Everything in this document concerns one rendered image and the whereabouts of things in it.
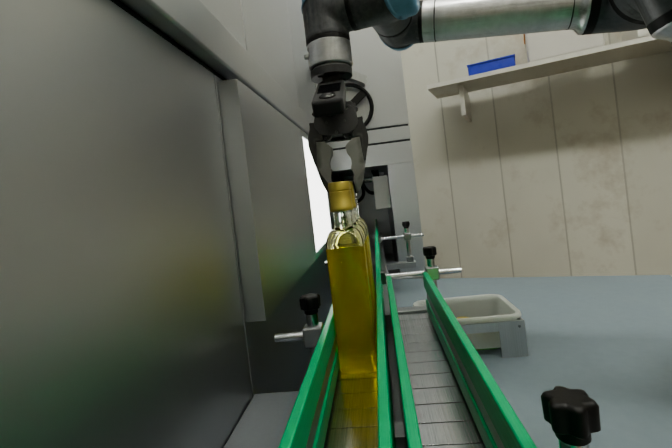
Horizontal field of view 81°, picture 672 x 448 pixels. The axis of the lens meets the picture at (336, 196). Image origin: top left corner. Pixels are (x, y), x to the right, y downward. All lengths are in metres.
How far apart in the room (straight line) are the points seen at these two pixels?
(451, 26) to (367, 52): 1.02
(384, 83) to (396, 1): 1.08
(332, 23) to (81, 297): 0.54
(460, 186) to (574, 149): 0.86
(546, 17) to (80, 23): 0.67
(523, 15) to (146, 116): 0.61
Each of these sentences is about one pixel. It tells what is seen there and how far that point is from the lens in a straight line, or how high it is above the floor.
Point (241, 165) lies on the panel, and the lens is 0.57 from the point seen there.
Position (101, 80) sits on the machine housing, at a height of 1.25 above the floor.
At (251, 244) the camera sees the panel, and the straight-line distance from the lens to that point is 0.57.
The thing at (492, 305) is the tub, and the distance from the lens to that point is 1.11.
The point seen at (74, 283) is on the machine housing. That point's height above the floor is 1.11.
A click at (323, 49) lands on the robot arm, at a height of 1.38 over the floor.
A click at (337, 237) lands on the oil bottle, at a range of 0.58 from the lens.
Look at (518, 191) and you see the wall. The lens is 3.41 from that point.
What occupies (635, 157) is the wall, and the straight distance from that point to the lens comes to 3.49.
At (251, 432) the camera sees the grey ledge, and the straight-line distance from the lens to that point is 0.54.
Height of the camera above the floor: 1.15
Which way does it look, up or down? level
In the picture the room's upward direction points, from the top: 7 degrees counter-clockwise
